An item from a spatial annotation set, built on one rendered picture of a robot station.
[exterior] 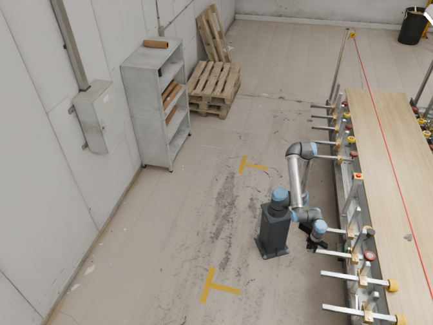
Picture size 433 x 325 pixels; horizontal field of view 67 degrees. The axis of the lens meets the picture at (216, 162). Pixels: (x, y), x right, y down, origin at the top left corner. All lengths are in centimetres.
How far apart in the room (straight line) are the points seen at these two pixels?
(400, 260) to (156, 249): 239
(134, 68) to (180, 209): 175
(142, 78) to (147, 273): 213
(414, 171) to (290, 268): 158
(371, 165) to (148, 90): 254
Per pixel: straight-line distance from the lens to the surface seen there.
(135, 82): 393
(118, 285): 370
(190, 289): 354
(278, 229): 340
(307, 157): 283
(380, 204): 328
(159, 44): 420
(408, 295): 282
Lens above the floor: 315
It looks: 42 degrees down
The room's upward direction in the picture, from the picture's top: 1 degrees counter-clockwise
